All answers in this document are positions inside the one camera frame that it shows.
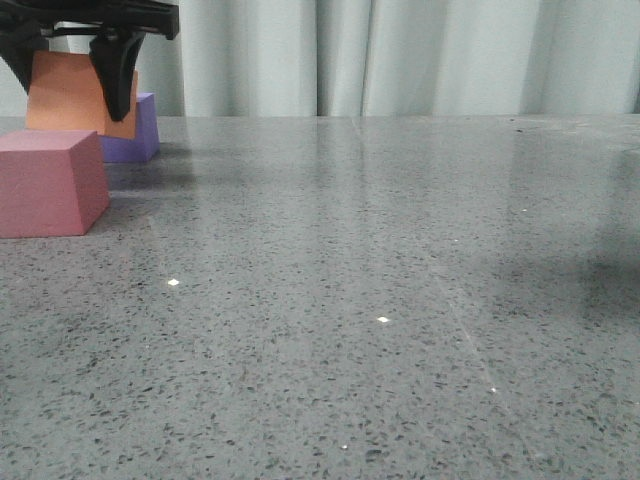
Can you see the grey-green curtain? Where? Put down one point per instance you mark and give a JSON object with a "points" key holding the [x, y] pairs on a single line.
{"points": [[380, 58]]}

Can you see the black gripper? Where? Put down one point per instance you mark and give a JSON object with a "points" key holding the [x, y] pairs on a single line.
{"points": [[113, 54]]}

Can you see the orange foam cube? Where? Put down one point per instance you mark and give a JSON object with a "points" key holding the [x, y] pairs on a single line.
{"points": [[66, 94]]}

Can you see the red foam cube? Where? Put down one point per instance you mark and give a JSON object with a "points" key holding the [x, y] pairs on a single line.
{"points": [[53, 183]]}

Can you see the purple foam cube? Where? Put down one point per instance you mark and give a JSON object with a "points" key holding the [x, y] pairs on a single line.
{"points": [[144, 145]]}

